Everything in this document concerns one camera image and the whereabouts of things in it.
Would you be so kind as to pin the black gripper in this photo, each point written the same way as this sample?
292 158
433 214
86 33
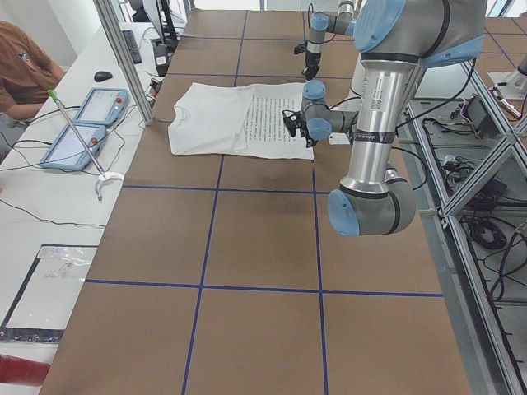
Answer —
311 59
305 134

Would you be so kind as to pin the white long-sleeve printed shirt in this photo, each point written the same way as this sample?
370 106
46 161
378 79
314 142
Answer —
243 121

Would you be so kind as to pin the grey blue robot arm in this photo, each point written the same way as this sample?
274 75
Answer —
397 42
368 28

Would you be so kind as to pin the black keyboard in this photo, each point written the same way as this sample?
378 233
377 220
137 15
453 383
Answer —
132 46

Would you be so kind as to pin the upper blue teach pendant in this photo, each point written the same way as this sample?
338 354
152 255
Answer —
102 106

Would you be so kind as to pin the blue teach pendant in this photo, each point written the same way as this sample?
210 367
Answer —
67 153
102 106

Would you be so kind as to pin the metal reacher grabber stick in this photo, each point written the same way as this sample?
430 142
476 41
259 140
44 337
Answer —
104 176

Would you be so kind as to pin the black computer mouse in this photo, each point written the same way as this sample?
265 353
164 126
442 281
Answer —
101 76

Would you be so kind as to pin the lower blue teach pendant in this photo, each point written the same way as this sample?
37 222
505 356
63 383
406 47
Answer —
67 153

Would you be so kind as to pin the person in orange shirt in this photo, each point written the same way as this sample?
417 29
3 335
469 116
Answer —
27 74

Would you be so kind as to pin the clear plastic bag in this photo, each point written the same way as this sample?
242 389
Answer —
41 308

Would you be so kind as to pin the red cylinder object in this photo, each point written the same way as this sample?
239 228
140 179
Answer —
19 371

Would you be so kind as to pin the aluminium truss frame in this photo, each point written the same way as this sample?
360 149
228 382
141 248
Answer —
473 154

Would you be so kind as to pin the aluminium frame post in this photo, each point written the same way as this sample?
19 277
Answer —
116 39

